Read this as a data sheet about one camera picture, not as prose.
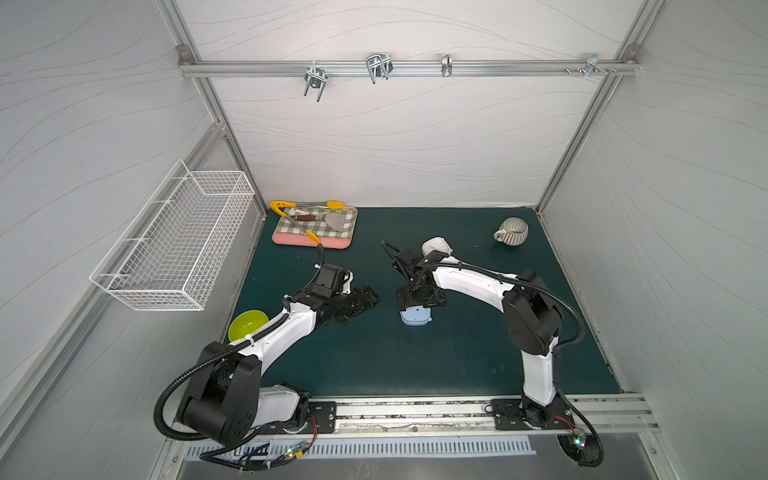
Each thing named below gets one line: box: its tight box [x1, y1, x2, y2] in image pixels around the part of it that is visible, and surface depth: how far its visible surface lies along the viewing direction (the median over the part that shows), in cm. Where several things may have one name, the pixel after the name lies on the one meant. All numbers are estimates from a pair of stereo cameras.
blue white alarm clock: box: [400, 306, 432, 326], surface depth 90 cm
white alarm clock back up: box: [421, 236, 453, 256], surface depth 107 cm
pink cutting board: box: [272, 206, 358, 249], surface depth 113 cm
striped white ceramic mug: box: [494, 217, 529, 246], surface depth 107 cm
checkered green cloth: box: [276, 206, 358, 239], surface depth 117 cm
